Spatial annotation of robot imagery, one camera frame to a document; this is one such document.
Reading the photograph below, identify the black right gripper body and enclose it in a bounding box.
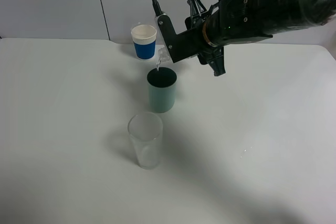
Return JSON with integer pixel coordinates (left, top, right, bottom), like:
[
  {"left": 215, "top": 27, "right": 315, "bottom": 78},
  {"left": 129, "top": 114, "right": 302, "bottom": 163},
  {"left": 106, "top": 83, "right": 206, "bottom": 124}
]
[{"left": 185, "top": 11, "right": 223, "bottom": 65}]

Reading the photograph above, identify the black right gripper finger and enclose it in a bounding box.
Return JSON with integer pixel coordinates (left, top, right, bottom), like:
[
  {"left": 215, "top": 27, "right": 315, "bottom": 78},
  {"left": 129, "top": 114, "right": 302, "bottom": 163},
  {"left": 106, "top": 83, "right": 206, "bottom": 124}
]
[
  {"left": 207, "top": 47, "right": 226, "bottom": 77},
  {"left": 187, "top": 0, "right": 207, "bottom": 22}
]

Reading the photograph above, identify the clear green-label water bottle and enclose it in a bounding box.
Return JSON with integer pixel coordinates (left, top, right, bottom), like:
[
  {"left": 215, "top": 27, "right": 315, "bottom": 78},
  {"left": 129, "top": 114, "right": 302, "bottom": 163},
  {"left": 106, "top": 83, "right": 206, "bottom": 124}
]
[{"left": 156, "top": 47, "right": 171, "bottom": 71}]

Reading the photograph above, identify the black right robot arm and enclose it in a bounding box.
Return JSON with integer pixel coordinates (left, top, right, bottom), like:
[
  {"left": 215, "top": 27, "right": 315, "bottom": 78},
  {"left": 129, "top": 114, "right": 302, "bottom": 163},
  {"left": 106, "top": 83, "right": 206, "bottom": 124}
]
[{"left": 201, "top": 0, "right": 335, "bottom": 50}]

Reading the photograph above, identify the teal plastic cup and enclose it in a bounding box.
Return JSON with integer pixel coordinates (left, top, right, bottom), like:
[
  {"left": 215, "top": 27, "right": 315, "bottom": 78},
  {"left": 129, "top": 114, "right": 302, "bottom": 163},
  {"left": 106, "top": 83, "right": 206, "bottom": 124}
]
[{"left": 146, "top": 67, "right": 177, "bottom": 113}]

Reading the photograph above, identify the white blue-sleeve paper cup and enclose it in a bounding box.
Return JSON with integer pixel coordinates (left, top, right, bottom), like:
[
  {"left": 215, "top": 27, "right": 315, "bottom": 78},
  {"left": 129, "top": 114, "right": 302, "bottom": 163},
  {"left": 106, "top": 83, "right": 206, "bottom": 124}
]
[{"left": 131, "top": 24, "right": 157, "bottom": 60}]

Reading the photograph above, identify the clear drinking glass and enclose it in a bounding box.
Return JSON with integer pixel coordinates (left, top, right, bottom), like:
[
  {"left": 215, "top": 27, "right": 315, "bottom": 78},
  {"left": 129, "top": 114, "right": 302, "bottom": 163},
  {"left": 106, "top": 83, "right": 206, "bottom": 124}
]
[{"left": 128, "top": 112, "right": 163, "bottom": 169}]

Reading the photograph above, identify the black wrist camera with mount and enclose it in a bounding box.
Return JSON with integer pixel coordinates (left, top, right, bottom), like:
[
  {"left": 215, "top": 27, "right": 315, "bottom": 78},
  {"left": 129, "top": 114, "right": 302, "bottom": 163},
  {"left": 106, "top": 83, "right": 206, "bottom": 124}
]
[{"left": 156, "top": 14, "right": 205, "bottom": 63}]

